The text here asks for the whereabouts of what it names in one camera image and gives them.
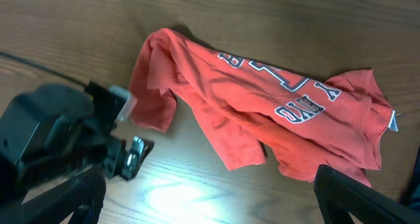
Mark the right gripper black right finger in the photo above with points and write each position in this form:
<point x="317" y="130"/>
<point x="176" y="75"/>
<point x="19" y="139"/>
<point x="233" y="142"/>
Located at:
<point x="341" y="198"/>

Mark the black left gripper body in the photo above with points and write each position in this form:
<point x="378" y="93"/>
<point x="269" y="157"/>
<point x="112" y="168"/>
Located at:
<point x="44" y="136"/>

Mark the finger of the left gripper with pad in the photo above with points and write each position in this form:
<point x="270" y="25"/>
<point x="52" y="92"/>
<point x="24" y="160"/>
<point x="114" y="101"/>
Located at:
<point x="139" y="150"/>

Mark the dark blue garment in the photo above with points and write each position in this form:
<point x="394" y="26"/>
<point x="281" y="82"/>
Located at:
<point x="410" y="197"/>

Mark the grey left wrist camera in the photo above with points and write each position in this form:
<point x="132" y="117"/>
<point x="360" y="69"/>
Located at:
<point x="111" y="106"/>

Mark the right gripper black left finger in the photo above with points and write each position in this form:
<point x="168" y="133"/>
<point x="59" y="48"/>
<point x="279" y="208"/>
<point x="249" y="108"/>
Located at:
<point x="80" y="197"/>

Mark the red printed t-shirt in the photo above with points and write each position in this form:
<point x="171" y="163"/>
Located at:
<point x="242" y="104"/>

